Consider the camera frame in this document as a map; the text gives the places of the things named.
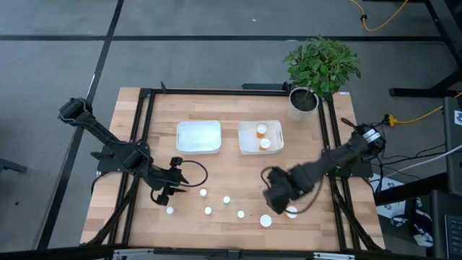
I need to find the white plastic bin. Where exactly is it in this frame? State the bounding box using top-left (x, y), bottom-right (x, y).
top-left (175, 120), bottom-right (222, 155)
top-left (237, 119), bottom-right (285, 155)

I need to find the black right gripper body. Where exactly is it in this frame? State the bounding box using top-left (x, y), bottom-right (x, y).
top-left (262, 166), bottom-right (308, 215)

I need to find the white cable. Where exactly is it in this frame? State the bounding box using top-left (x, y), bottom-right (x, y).
top-left (380, 144), bottom-right (462, 178)

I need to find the white and navy patterned bag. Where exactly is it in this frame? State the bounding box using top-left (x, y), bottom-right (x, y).
top-left (371, 173), bottom-right (434, 248)

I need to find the silver aluminium rail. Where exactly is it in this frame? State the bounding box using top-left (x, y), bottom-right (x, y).
top-left (112, 248), bottom-right (154, 260)
top-left (313, 251), bottom-right (357, 260)

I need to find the black cabinet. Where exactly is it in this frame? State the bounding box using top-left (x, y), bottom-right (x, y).
top-left (443, 96), bottom-right (462, 198)

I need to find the white plant pot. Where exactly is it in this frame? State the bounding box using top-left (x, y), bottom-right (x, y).
top-left (287, 86), bottom-right (321, 123)

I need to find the black desk frame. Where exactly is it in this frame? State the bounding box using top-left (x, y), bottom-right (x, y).
top-left (388, 0), bottom-right (462, 98)

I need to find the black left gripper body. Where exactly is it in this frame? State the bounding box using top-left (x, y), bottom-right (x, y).
top-left (151, 168), bottom-right (180, 205)

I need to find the yellow hanging power cord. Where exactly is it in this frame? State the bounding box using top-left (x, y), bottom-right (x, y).
top-left (349, 0), bottom-right (409, 33)

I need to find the black power cable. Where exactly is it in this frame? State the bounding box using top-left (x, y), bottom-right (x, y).
top-left (375, 143), bottom-right (447, 163)

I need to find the yellow extension cable with plug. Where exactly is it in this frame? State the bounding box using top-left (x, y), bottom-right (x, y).
top-left (383, 92), bottom-right (462, 127)

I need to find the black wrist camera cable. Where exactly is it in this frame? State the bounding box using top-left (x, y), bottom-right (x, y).
top-left (179, 159), bottom-right (209, 189)

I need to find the black equipment box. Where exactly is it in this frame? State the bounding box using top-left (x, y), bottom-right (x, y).
top-left (431, 190), bottom-right (462, 259)

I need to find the black desk foot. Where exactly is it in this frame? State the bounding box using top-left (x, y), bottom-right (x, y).
top-left (0, 157), bottom-right (28, 174)

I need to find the green leafy plant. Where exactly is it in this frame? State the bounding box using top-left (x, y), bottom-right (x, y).
top-left (283, 34), bottom-right (362, 100)

